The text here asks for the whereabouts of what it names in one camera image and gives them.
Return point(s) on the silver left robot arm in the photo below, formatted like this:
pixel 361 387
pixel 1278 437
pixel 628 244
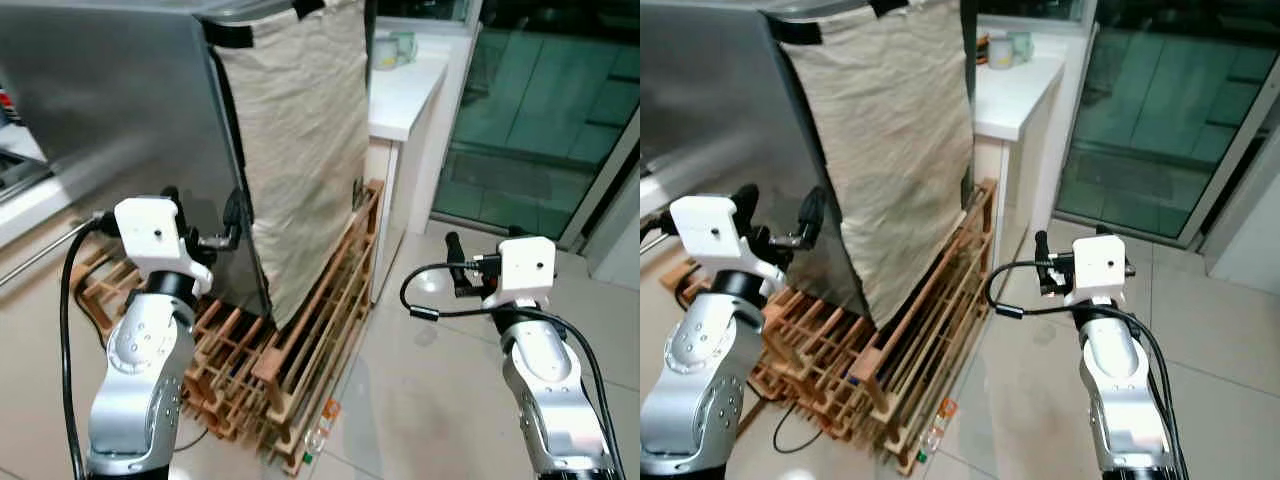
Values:
pixel 690 370
pixel 140 360

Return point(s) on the beige cloth fridge cover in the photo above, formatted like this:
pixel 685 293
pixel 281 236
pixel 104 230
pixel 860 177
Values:
pixel 300 150
pixel 890 150

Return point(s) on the glass sliding door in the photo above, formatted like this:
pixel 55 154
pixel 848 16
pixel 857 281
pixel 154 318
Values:
pixel 1170 110
pixel 540 110

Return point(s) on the silver mini fridge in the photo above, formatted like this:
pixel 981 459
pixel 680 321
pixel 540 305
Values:
pixel 690 60
pixel 60 60

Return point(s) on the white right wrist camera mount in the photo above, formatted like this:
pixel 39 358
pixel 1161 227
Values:
pixel 525 265
pixel 1100 265

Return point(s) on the pale green mug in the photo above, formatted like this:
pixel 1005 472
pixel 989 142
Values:
pixel 406 46
pixel 1022 45

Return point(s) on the wide black tape strip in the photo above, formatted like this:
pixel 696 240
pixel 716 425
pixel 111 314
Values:
pixel 230 34

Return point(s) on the mini fridge door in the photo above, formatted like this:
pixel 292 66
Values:
pixel 130 130
pixel 740 120

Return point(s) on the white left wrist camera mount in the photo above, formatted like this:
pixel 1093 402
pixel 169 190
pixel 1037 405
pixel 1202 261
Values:
pixel 710 235
pixel 150 235

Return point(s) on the wooden slatted rack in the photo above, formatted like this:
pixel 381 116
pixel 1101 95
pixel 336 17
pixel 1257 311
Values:
pixel 300 340
pixel 900 370

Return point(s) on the clear plastic bottle orange label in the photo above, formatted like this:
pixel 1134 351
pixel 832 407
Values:
pixel 322 430
pixel 938 430

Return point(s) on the white mug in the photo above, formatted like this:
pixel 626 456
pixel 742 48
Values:
pixel 384 55
pixel 998 52

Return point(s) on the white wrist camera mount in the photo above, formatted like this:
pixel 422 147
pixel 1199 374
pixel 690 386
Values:
pixel 150 235
pixel 710 235
pixel 1100 265
pixel 525 265

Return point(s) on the short black tape strip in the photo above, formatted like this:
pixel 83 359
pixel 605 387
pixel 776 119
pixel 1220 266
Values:
pixel 886 6
pixel 308 8

